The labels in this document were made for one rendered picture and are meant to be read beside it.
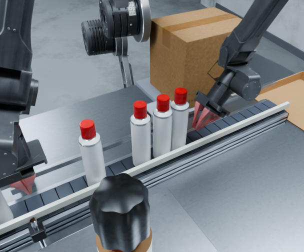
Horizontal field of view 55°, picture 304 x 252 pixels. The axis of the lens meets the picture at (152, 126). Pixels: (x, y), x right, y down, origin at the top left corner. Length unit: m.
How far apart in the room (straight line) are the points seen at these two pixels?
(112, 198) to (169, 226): 0.34
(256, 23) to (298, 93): 0.65
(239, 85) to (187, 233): 0.39
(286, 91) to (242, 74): 0.56
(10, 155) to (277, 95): 1.07
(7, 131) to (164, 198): 0.44
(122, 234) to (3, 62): 0.29
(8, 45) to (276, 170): 0.79
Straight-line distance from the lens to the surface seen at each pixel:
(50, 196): 0.81
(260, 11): 0.74
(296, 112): 1.23
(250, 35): 0.77
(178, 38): 0.99
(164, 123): 0.75
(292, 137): 1.11
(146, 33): 1.08
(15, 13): 0.45
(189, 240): 0.70
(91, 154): 0.69
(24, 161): 0.57
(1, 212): 0.75
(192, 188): 0.85
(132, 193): 0.39
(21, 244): 0.80
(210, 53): 1.03
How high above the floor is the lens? 1.49
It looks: 39 degrees down
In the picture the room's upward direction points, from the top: straight up
